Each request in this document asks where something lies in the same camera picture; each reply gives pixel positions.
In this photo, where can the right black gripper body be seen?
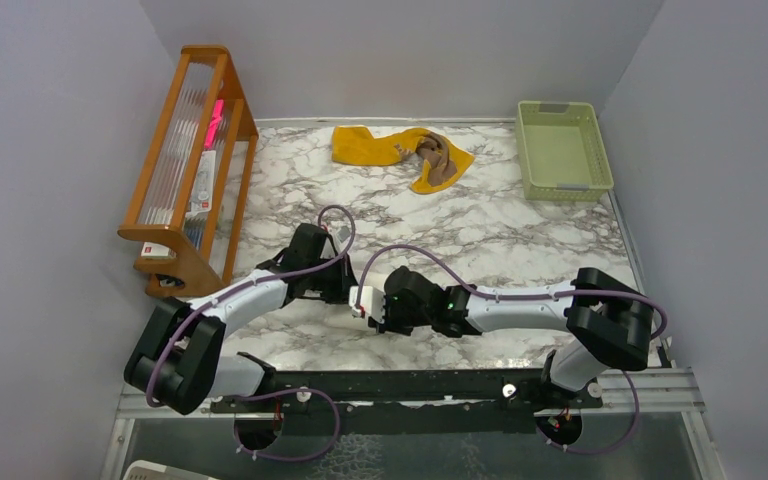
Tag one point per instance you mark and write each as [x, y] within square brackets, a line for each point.
[400, 320]

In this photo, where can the yellow brown towel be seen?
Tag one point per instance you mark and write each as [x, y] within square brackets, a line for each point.
[441, 162]

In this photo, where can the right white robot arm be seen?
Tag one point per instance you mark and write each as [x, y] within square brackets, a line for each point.
[611, 324]

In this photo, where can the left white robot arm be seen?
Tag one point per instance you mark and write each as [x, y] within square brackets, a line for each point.
[177, 359]

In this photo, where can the wooden shelf rack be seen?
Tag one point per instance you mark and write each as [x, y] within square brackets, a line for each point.
[206, 245]

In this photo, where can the small white red box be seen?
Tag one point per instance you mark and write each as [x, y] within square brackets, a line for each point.
[152, 250]

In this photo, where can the green plastic basket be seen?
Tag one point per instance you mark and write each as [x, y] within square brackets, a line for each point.
[561, 152]

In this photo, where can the white basket corner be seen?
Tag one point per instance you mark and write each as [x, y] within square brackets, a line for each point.
[145, 470]

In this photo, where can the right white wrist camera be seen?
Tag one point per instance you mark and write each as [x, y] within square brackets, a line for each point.
[367, 303]

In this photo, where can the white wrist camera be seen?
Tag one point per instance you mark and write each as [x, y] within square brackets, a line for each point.
[338, 237]
[367, 303]

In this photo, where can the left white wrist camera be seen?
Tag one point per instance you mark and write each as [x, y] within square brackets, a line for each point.
[338, 237]

